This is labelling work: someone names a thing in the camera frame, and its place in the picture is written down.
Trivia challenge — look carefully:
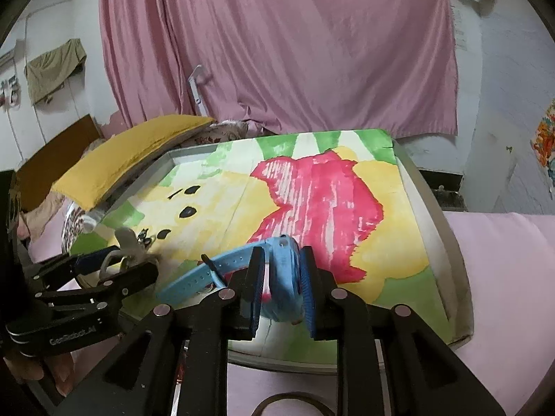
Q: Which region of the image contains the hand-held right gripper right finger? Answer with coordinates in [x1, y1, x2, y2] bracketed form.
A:
[299, 246, 508, 416]

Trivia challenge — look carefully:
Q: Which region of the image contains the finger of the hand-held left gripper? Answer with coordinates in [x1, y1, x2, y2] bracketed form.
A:
[24, 245, 122, 296]
[4, 262, 159, 358]

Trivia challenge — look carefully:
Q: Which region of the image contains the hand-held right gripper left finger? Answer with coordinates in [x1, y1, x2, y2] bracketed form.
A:
[52, 246, 272, 416]

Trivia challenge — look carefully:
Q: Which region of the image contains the beige hair claw clip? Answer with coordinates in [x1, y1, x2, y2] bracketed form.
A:
[100, 226, 153, 280]

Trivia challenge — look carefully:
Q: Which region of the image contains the blue wrist watch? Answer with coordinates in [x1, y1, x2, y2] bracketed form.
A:
[157, 234, 306, 323]

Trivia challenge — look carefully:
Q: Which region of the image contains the grey cardboard tray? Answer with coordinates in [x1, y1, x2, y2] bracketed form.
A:
[69, 128, 473, 371]

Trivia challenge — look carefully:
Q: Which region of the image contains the person's left hand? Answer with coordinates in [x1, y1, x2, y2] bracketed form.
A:
[4, 349, 78, 396]

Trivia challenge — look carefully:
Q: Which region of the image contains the peach blanket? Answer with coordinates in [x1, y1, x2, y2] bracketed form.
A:
[17, 191, 66, 243]

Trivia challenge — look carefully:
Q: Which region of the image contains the pink bed sheet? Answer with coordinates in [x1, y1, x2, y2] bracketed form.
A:
[28, 214, 70, 265]

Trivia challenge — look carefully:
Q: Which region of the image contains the wooden headboard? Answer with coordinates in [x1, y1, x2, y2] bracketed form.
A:
[15, 114, 102, 211]

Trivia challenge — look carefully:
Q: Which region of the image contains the painted paper sheet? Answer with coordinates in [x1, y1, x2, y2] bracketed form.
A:
[71, 129, 452, 344]

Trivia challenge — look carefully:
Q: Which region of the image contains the yellow pillow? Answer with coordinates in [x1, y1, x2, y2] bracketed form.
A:
[51, 115, 216, 212]

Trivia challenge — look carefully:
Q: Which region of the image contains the olive towel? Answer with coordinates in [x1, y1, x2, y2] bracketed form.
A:
[24, 38, 87, 105]

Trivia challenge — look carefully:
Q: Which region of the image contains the floral satin pillow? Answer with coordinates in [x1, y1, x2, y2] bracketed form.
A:
[61, 120, 251, 254]

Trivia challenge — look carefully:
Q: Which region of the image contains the pink blanket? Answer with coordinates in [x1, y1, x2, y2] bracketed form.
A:
[65, 212, 555, 416]

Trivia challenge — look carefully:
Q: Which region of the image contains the white folding lamp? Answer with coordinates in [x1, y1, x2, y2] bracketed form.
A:
[187, 64, 209, 115]

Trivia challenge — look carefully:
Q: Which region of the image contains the pink curtain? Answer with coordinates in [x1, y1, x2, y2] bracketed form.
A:
[99, 0, 459, 138]

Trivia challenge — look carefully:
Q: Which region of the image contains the black hair tie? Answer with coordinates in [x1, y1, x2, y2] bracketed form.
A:
[251, 392, 331, 416]

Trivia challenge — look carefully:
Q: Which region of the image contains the colourful wall drawing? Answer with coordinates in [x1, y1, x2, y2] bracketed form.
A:
[531, 99, 555, 170]

